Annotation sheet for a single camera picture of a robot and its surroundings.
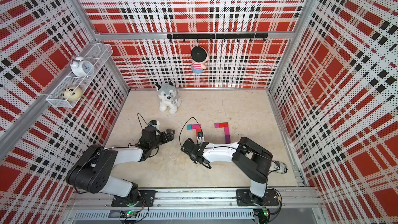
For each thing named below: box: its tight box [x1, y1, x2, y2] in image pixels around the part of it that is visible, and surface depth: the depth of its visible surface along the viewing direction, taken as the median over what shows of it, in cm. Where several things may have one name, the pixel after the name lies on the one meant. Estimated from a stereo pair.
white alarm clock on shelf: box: [69, 56, 95, 78], surface depth 72 cm
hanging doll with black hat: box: [190, 45, 210, 75], surface depth 97 cm
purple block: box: [224, 134, 231, 144], surface depth 96 cm
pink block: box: [224, 126, 231, 136], surface depth 100 cm
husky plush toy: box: [154, 81, 181, 115], surface depth 98 cm
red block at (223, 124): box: [219, 122, 229, 128], surface depth 103 cm
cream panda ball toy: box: [62, 86, 83, 101], surface depth 66 cm
